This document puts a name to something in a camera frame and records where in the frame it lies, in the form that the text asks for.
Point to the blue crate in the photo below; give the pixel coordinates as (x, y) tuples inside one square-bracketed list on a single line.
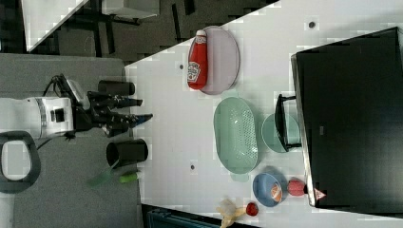
[(164, 219)]

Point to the blue bowl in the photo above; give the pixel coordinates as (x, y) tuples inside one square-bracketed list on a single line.
[(262, 185)]

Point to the green oval plastic strainer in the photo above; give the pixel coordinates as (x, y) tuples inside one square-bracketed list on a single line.
[(235, 136)]

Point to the green brush tool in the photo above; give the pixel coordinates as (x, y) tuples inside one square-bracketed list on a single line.
[(104, 177)]

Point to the black cylinder cup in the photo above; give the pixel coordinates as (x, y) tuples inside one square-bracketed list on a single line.
[(116, 88), (119, 154)]

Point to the lilac oval plate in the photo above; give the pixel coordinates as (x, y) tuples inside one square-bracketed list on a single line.
[(223, 60)]

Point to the black cylinder cup upper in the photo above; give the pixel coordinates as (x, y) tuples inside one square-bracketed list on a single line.
[(116, 88)]

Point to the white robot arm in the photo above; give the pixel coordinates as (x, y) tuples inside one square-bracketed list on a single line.
[(24, 121)]

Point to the green round plate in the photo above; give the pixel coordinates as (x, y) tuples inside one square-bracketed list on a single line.
[(270, 135)]

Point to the small red strawberry toy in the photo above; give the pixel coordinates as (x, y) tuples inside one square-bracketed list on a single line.
[(252, 209)]

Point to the peeled banana toy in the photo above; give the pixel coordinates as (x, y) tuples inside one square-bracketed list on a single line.
[(230, 212)]

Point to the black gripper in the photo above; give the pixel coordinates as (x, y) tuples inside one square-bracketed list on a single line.
[(86, 118)]

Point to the black cylinder cup lower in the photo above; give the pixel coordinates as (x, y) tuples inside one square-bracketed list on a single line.
[(119, 154)]

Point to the red ketchup bottle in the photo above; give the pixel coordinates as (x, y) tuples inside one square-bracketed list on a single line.
[(198, 64)]

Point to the orange item in bowl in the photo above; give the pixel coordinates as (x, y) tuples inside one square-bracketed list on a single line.
[(276, 193)]

